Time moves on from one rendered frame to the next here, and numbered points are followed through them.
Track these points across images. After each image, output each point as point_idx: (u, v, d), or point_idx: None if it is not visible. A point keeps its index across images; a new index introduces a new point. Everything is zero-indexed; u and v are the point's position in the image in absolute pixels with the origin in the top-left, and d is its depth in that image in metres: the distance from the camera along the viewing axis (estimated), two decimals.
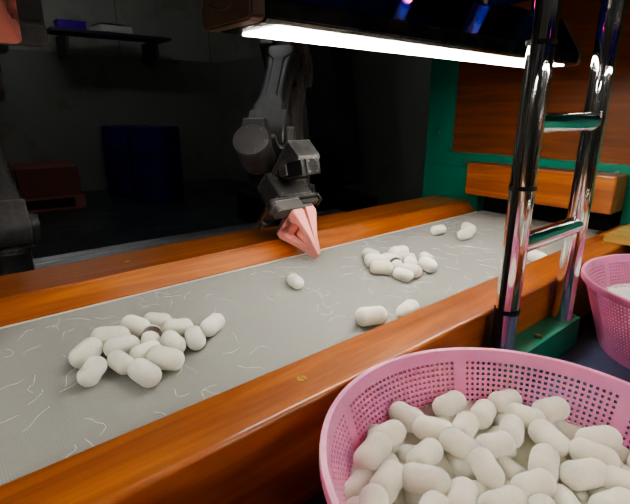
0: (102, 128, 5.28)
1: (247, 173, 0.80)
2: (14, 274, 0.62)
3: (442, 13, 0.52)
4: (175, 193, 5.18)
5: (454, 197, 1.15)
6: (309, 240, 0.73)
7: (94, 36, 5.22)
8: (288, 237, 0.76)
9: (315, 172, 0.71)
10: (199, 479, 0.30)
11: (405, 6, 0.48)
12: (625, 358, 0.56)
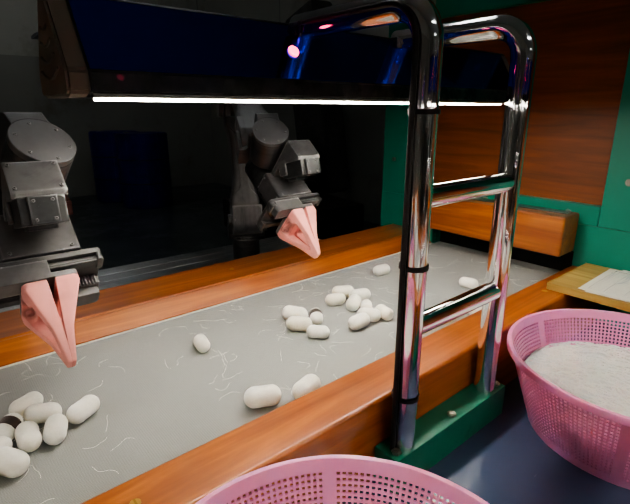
0: (89, 133, 5.23)
1: (248, 169, 0.79)
2: None
3: (340, 64, 0.47)
4: (163, 199, 5.13)
5: None
6: (309, 240, 0.73)
7: None
8: (288, 237, 0.76)
9: (315, 172, 0.71)
10: None
11: (289, 61, 0.43)
12: (547, 436, 0.51)
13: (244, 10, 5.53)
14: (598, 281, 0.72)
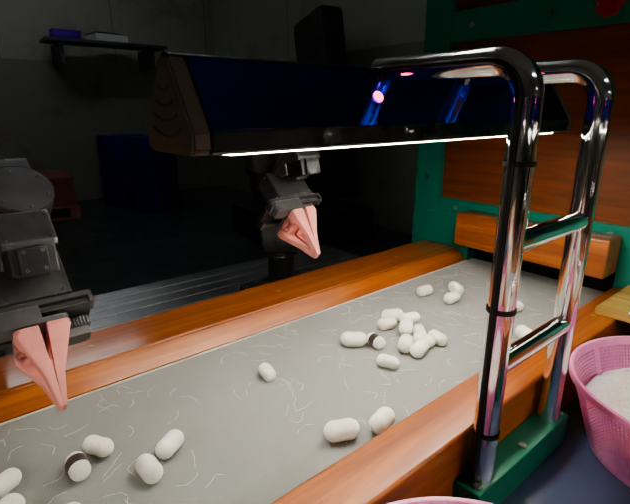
0: (97, 137, 5.24)
1: (247, 172, 0.80)
2: None
3: (418, 106, 0.49)
4: (171, 203, 5.15)
5: (444, 243, 1.12)
6: (309, 240, 0.73)
7: (89, 45, 5.19)
8: (288, 237, 0.76)
9: (315, 172, 0.71)
10: None
11: (375, 107, 0.45)
12: (615, 467, 0.53)
13: (251, 14, 5.55)
14: None
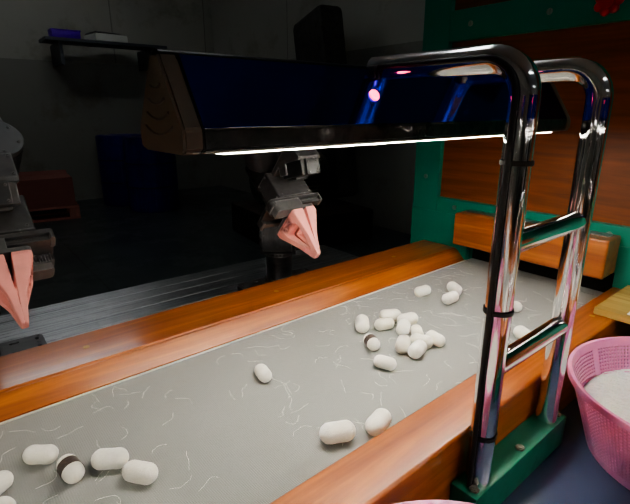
0: (96, 137, 5.24)
1: (247, 172, 0.80)
2: None
3: (414, 105, 0.48)
4: (170, 203, 5.14)
5: (442, 243, 1.11)
6: (309, 240, 0.73)
7: (88, 45, 5.18)
8: (288, 237, 0.76)
9: (315, 172, 0.71)
10: None
11: (371, 105, 0.44)
12: (613, 469, 0.52)
13: (251, 14, 5.54)
14: None
